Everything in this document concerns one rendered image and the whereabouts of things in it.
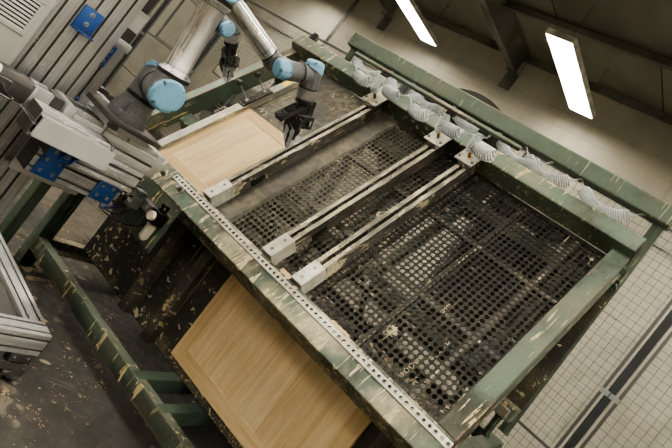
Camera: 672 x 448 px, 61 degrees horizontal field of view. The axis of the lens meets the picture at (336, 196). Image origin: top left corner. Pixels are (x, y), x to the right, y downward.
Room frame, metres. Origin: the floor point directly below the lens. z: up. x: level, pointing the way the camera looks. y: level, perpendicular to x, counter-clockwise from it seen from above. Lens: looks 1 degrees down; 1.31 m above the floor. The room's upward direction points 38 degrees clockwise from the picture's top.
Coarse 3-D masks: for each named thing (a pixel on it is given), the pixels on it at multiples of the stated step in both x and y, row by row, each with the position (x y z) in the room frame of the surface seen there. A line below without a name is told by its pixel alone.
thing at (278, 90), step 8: (272, 88) 3.17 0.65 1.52; (280, 88) 3.17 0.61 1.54; (288, 88) 3.20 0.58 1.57; (272, 96) 3.15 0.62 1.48; (256, 104) 3.09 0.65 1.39; (224, 112) 3.00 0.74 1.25; (232, 112) 3.00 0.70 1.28; (208, 120) 2.95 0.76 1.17; (216, 120) 2.95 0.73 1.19; (184, 128) 2.90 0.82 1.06; (192, 128) 2.90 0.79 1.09; (200, 128) 2.91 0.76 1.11; (168, 136) 2.85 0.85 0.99; (176, 136) 2.85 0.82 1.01; (184, 136) 2.86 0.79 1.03; (168, 144) 2.82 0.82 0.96
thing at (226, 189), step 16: (368, 96) 3.01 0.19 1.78; (384, 96) 3.01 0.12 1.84; (352, 112) 2.96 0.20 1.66; (368, 112) 2.98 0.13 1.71; (320, 128) 2.86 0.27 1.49; (336, 128) 2.87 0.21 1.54; (352, 128) 2.96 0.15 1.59; (304, 144) 2.77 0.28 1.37; (320, 144) 2.84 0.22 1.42; (272, 160) 2.68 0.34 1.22; (288, 160) 2.73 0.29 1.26; (240, 176) 2.62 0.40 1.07; (256, 176) 2.63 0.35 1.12; (208, 192) 2.52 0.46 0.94; (224, 192) 2.54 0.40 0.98; (240, 192) 2.61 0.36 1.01
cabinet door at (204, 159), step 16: (240, 112) 3.04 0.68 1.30; (208, 128) 2.93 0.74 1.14; (224, 128) 2.94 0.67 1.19; (240, 128) 2.94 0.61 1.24; (256, 128) 2.94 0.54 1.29; (272, 128) 2.94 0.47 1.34; (176, 144) 2.84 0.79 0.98; (192, 144) 2.84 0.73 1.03; (208, 144) 2.85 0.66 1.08; (224, 144) 2.85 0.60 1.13; (240, 144) 2.85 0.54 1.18; (256, 144) 2.85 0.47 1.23; (272, 144) 2.85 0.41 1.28; (176, 160) 2.75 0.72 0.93; (192, 160) 2.76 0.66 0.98; (208, 160) 2.76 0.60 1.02; (224, 160) 2.76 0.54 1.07; (240, 160) 2.76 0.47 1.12; (256, 160) 2.76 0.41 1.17; (192, 176) 2.67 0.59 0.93; (208, 176) 2.68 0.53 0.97; (224, 176) 2.68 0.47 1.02
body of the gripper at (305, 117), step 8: (296, 96) 2.21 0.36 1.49; (304, 104) 2.19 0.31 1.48; (312, 104) 2.24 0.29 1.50; (304, 112) 2.24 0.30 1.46; (312, 112) 2.26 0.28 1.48; (288, 120) 2.25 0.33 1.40; (296, 120) 2.21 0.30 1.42; (304, 120) 2.23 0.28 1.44; (312, 120) 2.26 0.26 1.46; (304, 128) 2.27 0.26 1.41
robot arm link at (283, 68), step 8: (280, 64) 2.07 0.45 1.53; (288, 64) 2.09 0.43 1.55; (296, 64) 2.11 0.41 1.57; (304, 64) 2.14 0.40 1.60; (272, 72) 2.12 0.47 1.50; (280, 72) 2.08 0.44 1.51; (288, 72) 2.09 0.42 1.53; (296, 72) 2.11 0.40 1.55; (304, 72) 2.12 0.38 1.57; (288, 80) 2.13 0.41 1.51; (296, 80) 2.13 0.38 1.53
